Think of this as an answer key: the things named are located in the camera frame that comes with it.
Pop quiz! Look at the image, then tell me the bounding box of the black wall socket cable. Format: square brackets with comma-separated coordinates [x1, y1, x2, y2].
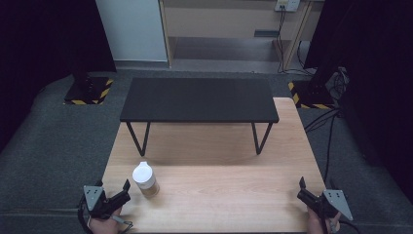
[276, 6, 315, 76]

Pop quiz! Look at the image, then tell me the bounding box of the black curtain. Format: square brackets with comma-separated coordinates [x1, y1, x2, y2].
[0, 0, 118, 154]
[304, 0, 413, 204]

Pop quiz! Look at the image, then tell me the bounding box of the person's right hand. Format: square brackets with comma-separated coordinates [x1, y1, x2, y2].
[306, 207, 343, 234]

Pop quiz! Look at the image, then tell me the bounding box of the white panel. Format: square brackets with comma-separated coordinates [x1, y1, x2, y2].
[94, 0, 169, 63]

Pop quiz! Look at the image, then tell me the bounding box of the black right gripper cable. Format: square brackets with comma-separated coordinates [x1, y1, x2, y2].
[338, 219, 362, 234]

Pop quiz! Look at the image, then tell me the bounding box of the black floor cable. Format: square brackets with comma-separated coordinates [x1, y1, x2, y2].
[303, 106, 343, 184]

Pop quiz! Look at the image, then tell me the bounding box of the grey left gripper cable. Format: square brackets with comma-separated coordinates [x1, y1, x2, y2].
[110, 214, 134, 234]

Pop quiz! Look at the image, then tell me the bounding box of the white lidded brown bottle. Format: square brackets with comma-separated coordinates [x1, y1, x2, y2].
[131, 161, 161, 199]

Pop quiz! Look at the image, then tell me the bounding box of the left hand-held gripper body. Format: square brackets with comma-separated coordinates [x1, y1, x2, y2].
[83, 184, 131, 219]

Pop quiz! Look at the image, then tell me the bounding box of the white wall socket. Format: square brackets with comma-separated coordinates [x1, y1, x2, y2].
[274, 0, 302, 14]

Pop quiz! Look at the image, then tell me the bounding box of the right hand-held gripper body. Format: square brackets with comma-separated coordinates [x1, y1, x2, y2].
[296, 188, 355, 222]

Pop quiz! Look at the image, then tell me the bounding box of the wooden desk frame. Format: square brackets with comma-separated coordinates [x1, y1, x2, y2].
[158, 0, 326, 71]

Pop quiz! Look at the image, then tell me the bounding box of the black stand base striped tape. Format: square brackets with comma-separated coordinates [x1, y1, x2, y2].
[287, 80, 336, 110]
[63, 75, 115, 106]

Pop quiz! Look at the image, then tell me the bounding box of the black shelf riser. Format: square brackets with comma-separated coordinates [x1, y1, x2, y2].
[119, 77, 281, 157]

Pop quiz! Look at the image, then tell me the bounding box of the person's left hand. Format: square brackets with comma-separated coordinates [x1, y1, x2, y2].
[89, 207, 124, 234]

